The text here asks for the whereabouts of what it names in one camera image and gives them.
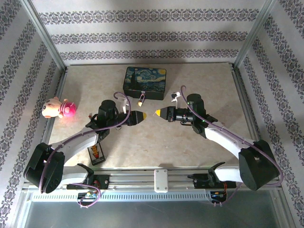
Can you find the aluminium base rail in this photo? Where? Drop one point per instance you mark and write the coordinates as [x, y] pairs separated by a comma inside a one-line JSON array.
[[133, 181]]

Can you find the starry night print box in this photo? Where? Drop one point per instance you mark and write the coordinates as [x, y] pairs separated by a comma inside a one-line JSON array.
[[145, 80]]

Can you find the white plastic rail bracket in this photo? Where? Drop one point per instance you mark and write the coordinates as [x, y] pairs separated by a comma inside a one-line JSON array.
[[161, 180]]

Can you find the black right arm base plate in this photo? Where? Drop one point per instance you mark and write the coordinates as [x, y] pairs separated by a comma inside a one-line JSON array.
[[200, 181]]

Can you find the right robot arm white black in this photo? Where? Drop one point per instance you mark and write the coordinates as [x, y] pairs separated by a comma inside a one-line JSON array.
[[225, 136]]

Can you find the aluminium frame post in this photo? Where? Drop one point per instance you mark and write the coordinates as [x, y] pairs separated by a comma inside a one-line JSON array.
[[45, 35], [255, 35]]

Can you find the connector board with coloured plugs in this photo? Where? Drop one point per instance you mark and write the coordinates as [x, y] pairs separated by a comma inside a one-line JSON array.
[[88, 195]]

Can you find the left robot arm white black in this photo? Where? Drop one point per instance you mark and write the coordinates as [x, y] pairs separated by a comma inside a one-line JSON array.
[[78, 140]]

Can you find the aluminium side rail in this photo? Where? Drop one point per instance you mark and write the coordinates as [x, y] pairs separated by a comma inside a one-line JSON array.
[[55, 99], [247, 104]]

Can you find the pink cream plush toy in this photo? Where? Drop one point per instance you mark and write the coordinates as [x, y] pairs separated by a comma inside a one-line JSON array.
[[67, 109]]

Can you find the black device with yellow-red label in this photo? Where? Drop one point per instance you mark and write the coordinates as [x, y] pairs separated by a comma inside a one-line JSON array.
[[97, 155]]

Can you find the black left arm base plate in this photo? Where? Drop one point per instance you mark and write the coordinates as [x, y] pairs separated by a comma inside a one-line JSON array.
[[103, 183]]

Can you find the aluminium back rail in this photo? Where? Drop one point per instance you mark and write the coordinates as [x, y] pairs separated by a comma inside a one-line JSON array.
[[149, 63]]

